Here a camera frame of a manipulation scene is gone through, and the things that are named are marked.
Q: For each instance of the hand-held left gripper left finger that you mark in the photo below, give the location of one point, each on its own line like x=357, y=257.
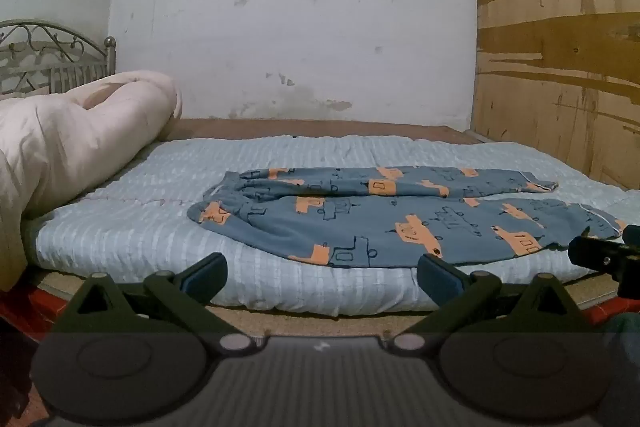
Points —
x=206, y=276

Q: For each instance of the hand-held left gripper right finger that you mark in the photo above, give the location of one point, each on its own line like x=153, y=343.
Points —
x=436, y=276

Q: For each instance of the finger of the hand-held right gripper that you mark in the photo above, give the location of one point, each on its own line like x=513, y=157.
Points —
x=595, y=251

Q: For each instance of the blue pants with orange print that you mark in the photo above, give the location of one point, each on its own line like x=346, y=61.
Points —
x=400, y=217

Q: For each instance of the light blue striped blanket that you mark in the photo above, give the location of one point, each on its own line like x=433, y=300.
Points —
x=165, y=227

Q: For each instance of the brown bed base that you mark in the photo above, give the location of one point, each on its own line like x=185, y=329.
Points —
x=310, y=127

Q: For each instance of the plywood board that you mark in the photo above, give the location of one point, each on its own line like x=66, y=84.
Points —
x=555, y=57

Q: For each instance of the pale pink comforter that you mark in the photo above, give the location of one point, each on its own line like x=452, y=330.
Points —
x=60, y=142

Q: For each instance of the ornate metal headboard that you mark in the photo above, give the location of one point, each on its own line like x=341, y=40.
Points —
x=45, y=57

